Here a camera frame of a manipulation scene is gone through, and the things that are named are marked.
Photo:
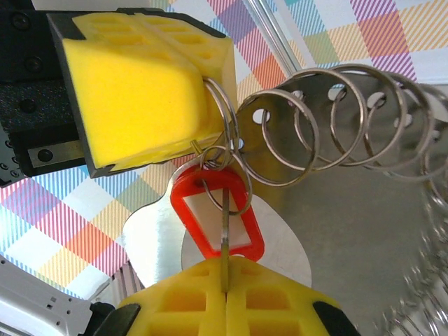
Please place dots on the right gripper yellow-padded right finger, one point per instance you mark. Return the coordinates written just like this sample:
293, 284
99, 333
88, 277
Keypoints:
280, 304

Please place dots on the right gripper yellow-padded left finger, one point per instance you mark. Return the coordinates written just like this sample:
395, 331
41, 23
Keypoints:
175, 304

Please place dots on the aluminium left corner post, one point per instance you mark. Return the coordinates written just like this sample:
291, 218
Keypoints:
276, 38

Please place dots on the yellow-padded finger of the left gripper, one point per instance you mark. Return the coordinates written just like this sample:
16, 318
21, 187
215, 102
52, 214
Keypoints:
217, 59
133, 105

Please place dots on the red plastic key tag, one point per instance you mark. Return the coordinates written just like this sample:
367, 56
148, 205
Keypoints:
201, 217

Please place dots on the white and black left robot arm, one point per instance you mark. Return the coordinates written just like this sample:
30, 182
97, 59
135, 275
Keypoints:
35, 308

